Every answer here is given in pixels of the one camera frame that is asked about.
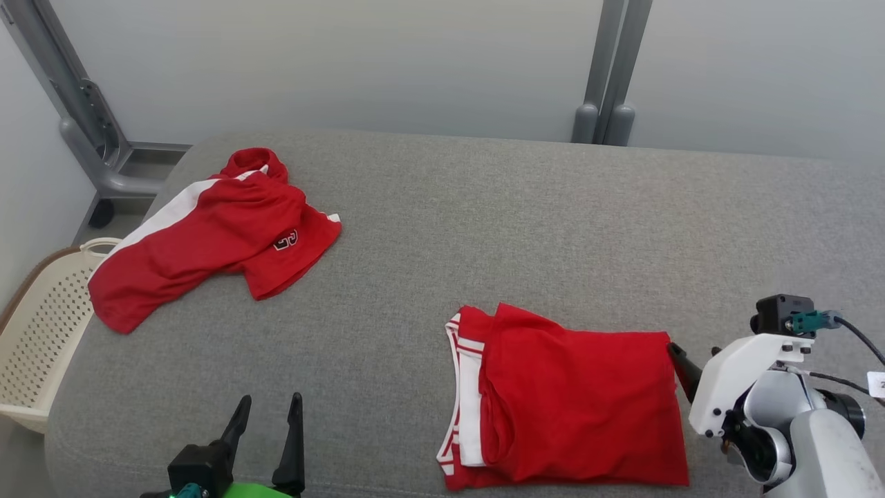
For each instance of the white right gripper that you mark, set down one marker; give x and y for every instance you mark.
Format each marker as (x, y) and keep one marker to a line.
(726, 387)

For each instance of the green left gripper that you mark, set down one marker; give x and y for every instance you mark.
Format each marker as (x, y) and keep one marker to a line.
(256, 492)

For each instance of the red basketball jersey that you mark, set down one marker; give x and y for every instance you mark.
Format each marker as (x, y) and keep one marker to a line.
(588, 401)

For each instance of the red basketball shorts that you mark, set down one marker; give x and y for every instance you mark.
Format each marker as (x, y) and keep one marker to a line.
(207, 242)

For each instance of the white tag right arm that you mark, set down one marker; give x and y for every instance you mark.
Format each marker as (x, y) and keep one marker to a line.
(878, 384)

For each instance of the cream perforated laundry basket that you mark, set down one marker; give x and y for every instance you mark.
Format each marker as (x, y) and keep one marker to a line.
(41, 332)

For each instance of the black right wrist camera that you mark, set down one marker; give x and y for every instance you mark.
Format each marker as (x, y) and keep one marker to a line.
(778, 315)

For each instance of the grey double partition post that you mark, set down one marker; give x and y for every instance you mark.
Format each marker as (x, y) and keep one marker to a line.
(612, 69)

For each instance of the grey metal wheeled frame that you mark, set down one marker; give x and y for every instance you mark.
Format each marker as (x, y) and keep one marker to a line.
(76, 117)

